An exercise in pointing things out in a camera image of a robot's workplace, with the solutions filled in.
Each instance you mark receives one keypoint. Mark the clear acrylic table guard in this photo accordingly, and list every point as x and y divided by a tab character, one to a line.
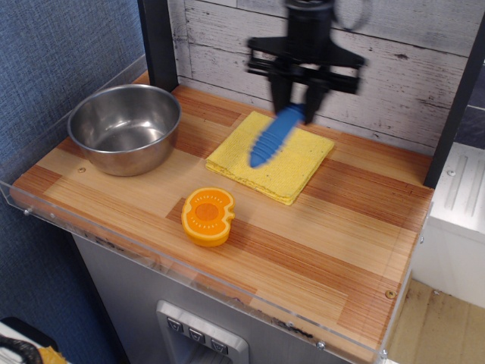
328	270

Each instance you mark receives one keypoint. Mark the white ribbed appliance top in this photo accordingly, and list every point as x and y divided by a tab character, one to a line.
458	200

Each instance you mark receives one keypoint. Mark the yellow cloth object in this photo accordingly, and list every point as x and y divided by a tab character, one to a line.
50	356

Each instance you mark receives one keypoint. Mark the orange toy fruit half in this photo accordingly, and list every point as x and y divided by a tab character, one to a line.
207	216

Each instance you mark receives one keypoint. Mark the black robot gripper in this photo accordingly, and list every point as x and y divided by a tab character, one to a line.
305	55

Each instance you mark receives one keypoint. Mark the yellow folded napkin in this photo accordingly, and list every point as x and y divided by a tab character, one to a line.
283	177

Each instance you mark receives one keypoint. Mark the black vertical post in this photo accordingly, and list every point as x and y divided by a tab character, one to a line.
158	43
459	104

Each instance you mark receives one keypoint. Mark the grey dispenser button panel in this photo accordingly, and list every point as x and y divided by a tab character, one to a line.
191	339

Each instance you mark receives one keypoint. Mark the blue handled metal fork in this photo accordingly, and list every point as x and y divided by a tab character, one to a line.
269	141

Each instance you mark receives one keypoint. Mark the black right vertical post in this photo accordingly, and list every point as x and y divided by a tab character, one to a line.
459	104

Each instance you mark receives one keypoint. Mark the stainless steel bowl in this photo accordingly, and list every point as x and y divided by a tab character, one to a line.
126	130

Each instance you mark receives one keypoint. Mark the black left vertical post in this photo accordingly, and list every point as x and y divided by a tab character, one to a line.
158	43

